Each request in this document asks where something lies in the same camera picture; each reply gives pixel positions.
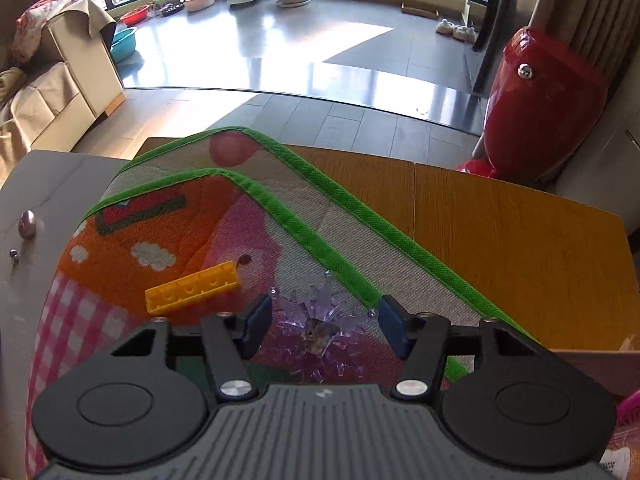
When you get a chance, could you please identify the yellow toy building brick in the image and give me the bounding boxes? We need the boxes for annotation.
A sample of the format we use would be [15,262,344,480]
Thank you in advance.
[144,261,242,316]

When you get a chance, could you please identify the purple gift bow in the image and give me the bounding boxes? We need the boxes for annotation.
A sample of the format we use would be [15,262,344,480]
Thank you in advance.
[253,273,396,385]

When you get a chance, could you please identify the colourful children's play mat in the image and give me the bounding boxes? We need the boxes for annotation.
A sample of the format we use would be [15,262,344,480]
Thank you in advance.
[22,126,542,480]

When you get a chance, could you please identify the wooden table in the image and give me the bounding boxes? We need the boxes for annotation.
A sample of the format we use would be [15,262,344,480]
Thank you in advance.
[134,136,640,354]

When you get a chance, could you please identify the cardboard box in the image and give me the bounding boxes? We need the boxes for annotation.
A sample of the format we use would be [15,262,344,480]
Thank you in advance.
[554,336,640,480]

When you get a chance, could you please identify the purple egg-shaped stone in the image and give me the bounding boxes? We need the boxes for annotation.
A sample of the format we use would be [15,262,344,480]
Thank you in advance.
[17,209,37,240]

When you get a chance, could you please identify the beige sofa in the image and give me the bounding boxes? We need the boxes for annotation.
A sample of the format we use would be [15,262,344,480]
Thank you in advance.
[1,0,125,180]

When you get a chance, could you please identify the white slippers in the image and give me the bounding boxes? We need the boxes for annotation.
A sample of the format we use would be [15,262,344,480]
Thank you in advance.
[435,18,477,44]

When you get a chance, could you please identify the teal basin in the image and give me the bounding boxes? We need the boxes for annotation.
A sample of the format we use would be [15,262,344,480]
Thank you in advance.
[111,27,137,64]

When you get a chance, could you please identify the red basin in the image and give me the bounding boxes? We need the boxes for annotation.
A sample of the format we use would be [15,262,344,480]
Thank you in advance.
[120,4,150,27]

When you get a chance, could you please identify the white oval planter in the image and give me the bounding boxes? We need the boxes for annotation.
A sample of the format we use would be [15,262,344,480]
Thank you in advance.
[180,0,216,13]

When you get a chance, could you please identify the floral pillow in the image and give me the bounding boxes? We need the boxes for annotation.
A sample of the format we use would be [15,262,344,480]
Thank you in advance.
[11,0,72,64]

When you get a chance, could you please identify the beige curtain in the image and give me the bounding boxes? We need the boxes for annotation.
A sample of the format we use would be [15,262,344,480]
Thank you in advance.
[529,0,639,79]

